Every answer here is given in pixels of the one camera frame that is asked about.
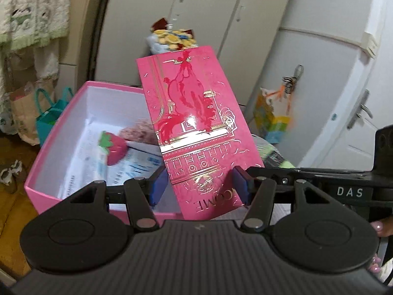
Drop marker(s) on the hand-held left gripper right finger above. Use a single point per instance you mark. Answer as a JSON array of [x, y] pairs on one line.
[[239, 187]]

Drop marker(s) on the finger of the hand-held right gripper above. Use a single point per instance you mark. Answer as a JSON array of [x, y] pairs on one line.
[[322, 172]]

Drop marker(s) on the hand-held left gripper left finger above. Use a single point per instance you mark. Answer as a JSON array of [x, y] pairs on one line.
[[158, 187]]

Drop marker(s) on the blue white wipes packet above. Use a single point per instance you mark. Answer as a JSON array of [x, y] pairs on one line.
[[135, 166]]

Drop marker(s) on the green yarn skein black label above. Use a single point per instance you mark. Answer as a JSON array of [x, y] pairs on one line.
[[276, 156]]

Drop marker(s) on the red strawberry plush toy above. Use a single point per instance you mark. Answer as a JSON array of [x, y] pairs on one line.
[[115, 149]]

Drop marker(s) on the pink floral scrunchie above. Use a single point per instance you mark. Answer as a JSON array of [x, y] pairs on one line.
[[138, 130]]

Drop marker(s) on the red envelope with gold print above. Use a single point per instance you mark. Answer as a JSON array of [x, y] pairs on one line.
[[190, 113]]

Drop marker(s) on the pink cardboard box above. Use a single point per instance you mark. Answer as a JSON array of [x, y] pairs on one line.
[[43, 166]]

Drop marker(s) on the person's right hand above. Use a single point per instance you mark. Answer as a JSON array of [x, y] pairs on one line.
[[382, 228]]

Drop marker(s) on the white door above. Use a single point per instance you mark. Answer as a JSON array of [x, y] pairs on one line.
[[344, 113]]

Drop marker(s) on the colourful striped paper bag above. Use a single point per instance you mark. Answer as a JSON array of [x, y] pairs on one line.
[[270, 119]]

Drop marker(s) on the white paper sheet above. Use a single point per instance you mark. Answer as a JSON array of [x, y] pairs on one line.
[[83, 166]]

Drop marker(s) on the teal paper bag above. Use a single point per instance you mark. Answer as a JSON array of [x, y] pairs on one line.
[[50, 119]]

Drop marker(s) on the flower bouquet blue wrapping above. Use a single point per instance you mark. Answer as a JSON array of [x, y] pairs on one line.
[[172, 38]]

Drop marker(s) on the brown paper bag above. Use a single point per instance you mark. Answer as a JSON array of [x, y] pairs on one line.
[[24, 110]]

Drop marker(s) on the grey wardrobe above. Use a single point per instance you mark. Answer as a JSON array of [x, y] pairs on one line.
[[215, 15]]

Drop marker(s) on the cream knitted cardigan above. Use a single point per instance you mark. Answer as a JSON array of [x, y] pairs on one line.
[[30, 6]]

